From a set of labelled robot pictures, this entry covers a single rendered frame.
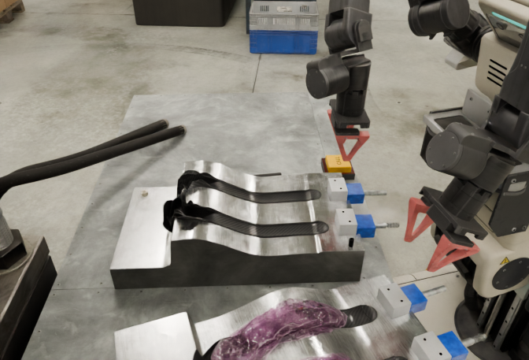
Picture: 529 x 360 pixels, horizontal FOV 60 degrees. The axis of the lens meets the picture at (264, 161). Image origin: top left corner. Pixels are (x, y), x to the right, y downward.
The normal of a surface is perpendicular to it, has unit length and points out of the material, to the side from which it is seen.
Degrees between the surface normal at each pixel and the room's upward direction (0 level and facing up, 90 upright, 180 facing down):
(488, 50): 98
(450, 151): 63
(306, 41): 91
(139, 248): 0
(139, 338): 0
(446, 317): 0
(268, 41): 91
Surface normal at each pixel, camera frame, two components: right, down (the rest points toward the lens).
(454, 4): 0.53, 0.06
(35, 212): 0.00, -0.82
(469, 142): 0.26, 0.55
